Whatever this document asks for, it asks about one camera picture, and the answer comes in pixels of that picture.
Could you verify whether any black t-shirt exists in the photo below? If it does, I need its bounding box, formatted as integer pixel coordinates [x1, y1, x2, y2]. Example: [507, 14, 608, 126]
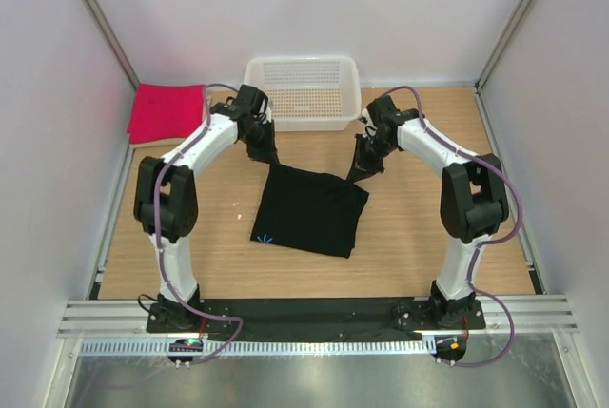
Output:
[250, 165, 369, 259]

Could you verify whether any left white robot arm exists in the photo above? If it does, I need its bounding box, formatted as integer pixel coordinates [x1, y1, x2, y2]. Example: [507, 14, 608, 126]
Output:
[133, 85, 279, 330]

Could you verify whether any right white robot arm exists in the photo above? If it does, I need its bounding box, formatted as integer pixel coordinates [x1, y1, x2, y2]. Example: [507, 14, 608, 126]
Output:
[347, 95, 509, 326]

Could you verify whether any white perforated plastic basket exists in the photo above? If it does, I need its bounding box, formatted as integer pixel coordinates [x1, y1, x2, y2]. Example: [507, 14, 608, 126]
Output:
[244, 56, 362, 132]

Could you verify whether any folded beige t-shirt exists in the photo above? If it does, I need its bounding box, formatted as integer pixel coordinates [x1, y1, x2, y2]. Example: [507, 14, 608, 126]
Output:
[128, 94, 204, 146]

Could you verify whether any folded pink t-shirt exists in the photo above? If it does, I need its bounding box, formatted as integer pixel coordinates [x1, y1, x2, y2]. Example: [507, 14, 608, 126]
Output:
[127, 83, 206, 146]

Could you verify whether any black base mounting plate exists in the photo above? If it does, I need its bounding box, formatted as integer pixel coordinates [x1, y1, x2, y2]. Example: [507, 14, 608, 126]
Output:
[145, 298, 486, 343]

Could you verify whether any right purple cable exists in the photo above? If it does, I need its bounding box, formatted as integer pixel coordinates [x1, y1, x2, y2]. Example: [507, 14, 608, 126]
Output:
[380, 86, 527, 369]

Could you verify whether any white slotted cable duct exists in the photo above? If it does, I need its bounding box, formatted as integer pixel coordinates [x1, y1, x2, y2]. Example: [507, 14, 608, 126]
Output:
[79, 337, 436, 358]

